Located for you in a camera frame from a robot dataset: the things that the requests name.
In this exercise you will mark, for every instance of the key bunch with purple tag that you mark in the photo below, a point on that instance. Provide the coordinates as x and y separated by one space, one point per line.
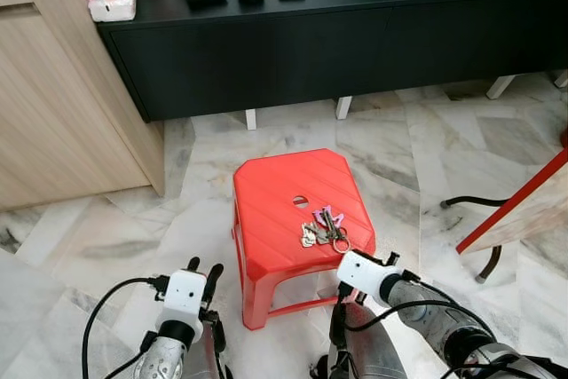
332 228

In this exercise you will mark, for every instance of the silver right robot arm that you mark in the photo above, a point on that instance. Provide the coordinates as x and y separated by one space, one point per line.
435 321

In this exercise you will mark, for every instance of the silver left robot leg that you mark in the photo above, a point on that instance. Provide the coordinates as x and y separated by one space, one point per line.
213 357

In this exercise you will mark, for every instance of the silver robot leg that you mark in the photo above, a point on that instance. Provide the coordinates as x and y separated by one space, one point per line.
373 352
213 357

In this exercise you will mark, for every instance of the small silver key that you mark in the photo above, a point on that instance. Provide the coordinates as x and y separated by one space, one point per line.
308 236

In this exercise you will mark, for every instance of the red plastic stool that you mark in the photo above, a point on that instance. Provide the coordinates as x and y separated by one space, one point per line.
275 193

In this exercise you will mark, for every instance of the silver right robot leg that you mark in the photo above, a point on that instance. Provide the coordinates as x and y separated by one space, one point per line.
373 352

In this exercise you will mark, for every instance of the marble table top red edge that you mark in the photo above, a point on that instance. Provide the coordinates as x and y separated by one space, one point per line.
532 210

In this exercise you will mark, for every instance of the light wooden cupboard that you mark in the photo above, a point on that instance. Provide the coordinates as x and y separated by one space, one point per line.
53 104

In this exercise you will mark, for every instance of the black low cabinet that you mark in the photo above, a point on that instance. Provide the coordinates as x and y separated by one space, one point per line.
311 51

